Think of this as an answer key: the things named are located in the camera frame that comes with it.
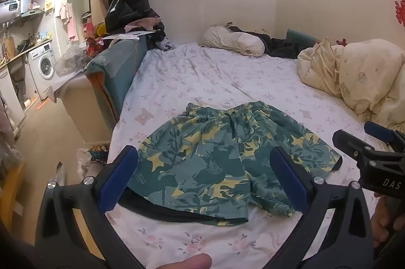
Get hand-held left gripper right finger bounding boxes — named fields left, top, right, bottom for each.
left=262, top=146, right=376, bottom=269

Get white washing machine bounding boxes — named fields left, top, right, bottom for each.
left=27, top=40, right=57, bottom=101

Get dark clothes pile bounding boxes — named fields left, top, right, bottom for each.
left=225, top=23, right=317, bottom=60

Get teal cushion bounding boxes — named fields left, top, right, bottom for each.
left=286, top=29, right=318, bottom=45

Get white pillow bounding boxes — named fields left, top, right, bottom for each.
left=201, top=25, right=266, bottom=58

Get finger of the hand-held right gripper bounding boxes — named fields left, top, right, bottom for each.
left=332, top=129, right=405, bottom=162
left=363, top=121, right=405, bottom=154

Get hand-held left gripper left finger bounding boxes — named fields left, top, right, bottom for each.
left=34, top=145, right=149, bottom=269

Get pink hanging towel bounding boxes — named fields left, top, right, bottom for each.
left=60, top=1, right=79, bottom=42

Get floral bed sheet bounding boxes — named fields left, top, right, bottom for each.
left=103, top=42, right=393, bottom=269

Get clear plastic bag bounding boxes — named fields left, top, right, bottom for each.
left=55, top=44, right=94, bottom=77

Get yellow wooden stool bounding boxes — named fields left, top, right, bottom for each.
left=0, top=158, right=26, bottom=227

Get teal padded bed frame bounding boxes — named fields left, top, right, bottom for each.
left=62, top=33, right=149, bottom=146

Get white paper sheet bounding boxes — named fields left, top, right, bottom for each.
left=103, top=30, right=156, bottom=41

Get person's left hand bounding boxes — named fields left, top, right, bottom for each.
left=157, top=253, right=212, bottom=269

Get green camouflage pants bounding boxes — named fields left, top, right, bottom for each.
left=122, top=101, right=344, bottom=223

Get person's right hand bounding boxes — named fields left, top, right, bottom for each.
left=370, top=192, right=405, bottom=248

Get cream quilt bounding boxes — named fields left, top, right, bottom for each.
left=297, top=37, right=405, bottom=133

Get white water heater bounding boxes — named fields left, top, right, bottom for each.
left=0, top=0, right=34, bottom=24

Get kitchen counter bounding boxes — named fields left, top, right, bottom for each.
left=0, top=39, right=53, bottom=70

